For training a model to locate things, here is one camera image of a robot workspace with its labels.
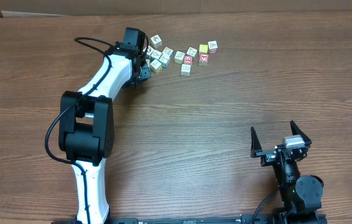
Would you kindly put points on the yellow sided gift block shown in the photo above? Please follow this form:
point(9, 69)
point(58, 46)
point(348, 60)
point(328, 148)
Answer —
point(148, 63)

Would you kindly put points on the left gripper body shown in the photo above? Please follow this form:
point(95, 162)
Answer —
point(143, 71)

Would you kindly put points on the white tilted picture block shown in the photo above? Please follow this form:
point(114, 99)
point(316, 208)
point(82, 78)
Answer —
point(192, 52)

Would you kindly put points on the lower white wooden block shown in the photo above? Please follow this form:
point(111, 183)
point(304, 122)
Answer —
point(185, 70)

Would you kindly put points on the cardboard panel at back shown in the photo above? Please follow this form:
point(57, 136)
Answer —
point(110, 7)

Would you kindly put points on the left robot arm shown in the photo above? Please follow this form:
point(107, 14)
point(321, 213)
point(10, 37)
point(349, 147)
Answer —
point(86, 122)

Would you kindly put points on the soccer ball wooden block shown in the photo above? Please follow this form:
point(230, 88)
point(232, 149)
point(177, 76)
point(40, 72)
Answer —
point(149, 52)

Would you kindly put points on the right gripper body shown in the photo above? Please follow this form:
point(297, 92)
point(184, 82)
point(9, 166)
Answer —
point(268, 157)

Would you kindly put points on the red face wooden block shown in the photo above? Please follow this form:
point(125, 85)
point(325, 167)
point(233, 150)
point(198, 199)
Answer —
point(188, 60)

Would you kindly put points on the ice cream wooden block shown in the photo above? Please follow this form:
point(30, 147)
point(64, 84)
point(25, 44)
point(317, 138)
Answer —
point(155, 55)

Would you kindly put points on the yellow top wooden block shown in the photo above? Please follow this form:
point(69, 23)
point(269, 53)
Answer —
point(203, 49)

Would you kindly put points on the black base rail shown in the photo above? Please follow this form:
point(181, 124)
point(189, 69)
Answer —
point(243, 219)

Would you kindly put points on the top red picture block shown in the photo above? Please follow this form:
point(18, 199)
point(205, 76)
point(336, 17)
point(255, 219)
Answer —
point(156, 41)

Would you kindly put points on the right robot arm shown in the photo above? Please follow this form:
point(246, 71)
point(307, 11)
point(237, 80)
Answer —
point(301, 195)

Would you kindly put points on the far right white block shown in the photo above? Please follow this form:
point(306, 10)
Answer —
point(212, 47)

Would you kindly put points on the red letter wooden block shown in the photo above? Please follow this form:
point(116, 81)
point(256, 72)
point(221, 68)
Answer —
point(203, 59)

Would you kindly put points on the letter L wooden block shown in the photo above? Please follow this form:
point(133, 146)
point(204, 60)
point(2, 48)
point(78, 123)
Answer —
point(155, 66)

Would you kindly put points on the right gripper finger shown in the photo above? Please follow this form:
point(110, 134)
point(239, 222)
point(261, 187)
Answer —
point(296, 131)
point(256, 148)

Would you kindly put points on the blue sided picture block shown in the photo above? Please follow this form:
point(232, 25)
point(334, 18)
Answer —
point(168, 52)

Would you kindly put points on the sailboat blue wooden block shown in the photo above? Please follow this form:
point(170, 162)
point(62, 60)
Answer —
point(164, 60)

